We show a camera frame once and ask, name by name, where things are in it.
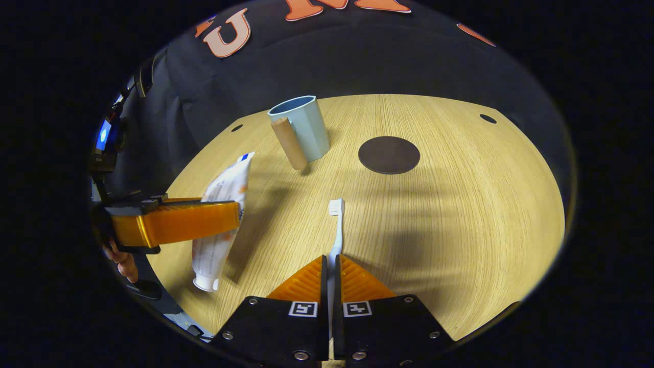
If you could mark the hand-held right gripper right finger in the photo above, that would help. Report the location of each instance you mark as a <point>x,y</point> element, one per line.
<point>338,286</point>

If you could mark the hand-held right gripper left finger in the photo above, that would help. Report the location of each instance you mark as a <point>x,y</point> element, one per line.
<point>325,286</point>

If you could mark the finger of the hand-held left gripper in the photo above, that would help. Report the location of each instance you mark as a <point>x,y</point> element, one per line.
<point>179,222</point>

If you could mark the white toothpaste tube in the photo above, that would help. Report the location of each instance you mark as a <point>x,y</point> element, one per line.
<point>212,255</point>

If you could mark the white toothbrush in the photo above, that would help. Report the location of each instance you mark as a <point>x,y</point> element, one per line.
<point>337,230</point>

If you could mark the dark brown round coaster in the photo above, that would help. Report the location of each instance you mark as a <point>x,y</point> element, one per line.
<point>389,155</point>

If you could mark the wooden desktop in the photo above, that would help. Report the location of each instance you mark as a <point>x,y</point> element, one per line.
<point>460,230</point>

